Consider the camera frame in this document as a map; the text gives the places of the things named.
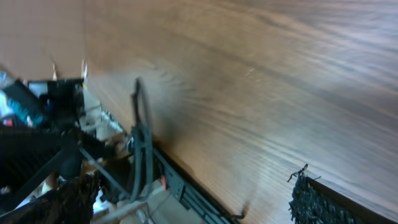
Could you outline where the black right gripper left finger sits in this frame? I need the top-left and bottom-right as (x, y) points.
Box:
(1, 172), (100, 224)

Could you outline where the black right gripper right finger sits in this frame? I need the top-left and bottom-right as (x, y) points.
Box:
(289, 164), (397, 224)

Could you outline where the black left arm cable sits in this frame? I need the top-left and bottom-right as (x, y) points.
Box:
(129, 77), (155, 203)

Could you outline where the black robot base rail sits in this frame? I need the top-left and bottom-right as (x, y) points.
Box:
(153, 147), (246, 224)

